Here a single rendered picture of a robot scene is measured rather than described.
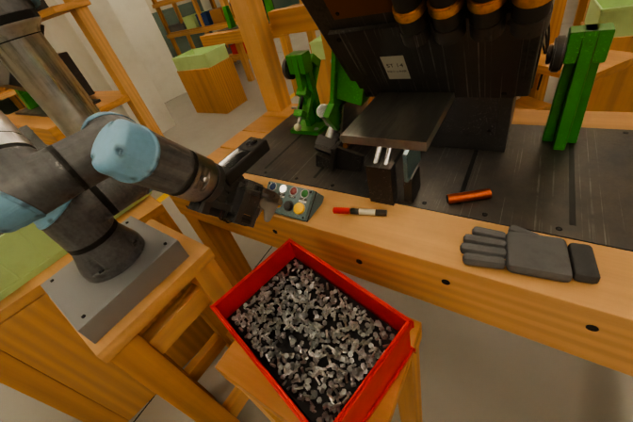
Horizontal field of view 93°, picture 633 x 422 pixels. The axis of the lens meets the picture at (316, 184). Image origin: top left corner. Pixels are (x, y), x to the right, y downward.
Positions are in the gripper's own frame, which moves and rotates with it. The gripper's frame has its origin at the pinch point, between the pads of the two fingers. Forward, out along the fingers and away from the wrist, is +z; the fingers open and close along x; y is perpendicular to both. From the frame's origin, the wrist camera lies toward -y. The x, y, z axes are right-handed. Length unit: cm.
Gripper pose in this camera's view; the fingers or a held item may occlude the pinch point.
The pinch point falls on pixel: (278, 199)
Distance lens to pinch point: 67.3
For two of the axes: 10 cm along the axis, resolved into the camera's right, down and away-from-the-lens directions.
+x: 8.3, 1.6, -5.3
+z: 4.7, 2.9, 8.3
